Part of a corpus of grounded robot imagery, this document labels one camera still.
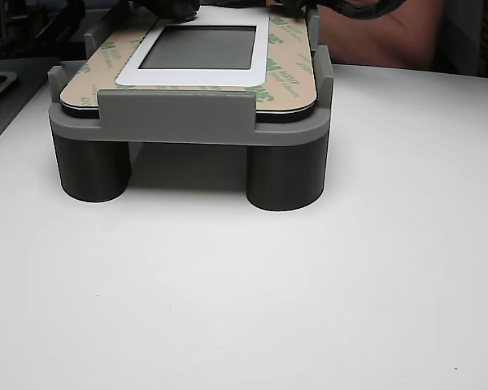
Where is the tan rounded liner frame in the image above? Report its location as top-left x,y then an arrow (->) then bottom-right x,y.
0,71 -> 19,111

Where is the tan 3M protective film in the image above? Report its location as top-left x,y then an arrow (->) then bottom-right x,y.
59,11 -> 319,114

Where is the grey 3D-printed fixture stand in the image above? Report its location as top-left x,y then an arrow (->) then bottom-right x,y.
47,0 -> 334,212

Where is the grey blue-padded gripper finger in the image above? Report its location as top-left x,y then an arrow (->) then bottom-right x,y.
268,0 -> 310,20

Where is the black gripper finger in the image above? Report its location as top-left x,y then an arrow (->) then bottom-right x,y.
140,0 -> 172,20
170,0 -> 200,21

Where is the person's left forearm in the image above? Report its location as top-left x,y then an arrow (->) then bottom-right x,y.
317,0 -> 441,75

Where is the white panel with window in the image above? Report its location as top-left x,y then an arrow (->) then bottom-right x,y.
59,4 -> 319,124

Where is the black braided cable loop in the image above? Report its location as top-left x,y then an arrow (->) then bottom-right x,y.
320,0 -> 408,22

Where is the flat grey tray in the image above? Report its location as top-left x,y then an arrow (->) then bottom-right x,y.
0,56 -> 62,156

